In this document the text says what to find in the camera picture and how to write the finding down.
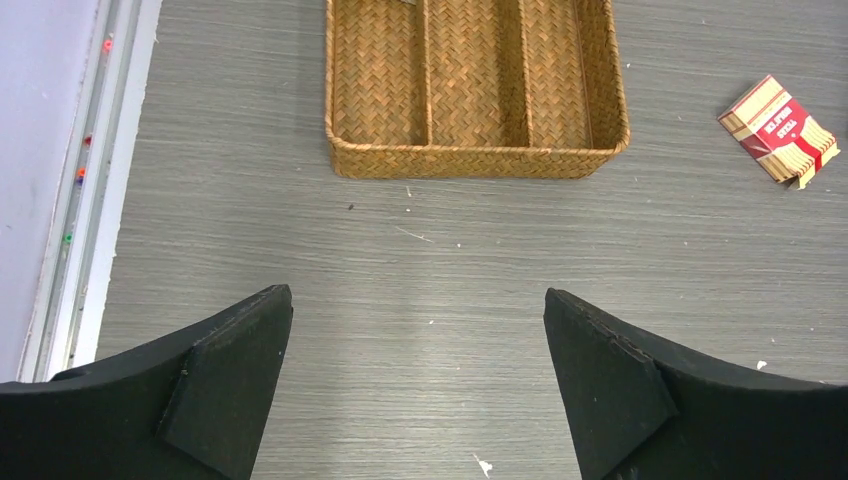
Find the aluminium frame rail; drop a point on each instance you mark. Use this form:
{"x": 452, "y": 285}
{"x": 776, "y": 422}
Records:
{"x": 73, "y": 283}

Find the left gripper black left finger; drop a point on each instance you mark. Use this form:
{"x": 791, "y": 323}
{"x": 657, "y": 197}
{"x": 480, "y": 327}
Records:
{"x": 192, "y": 404}

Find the woven wicker divided tray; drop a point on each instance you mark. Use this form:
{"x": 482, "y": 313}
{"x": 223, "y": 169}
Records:
{"x": 443, "y": 89}

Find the red and gold card box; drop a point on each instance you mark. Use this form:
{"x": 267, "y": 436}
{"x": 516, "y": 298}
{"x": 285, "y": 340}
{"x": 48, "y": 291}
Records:
{"x": 779, "y": 133}

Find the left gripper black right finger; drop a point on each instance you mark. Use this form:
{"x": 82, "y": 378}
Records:
{"x": 640, "y": 406}

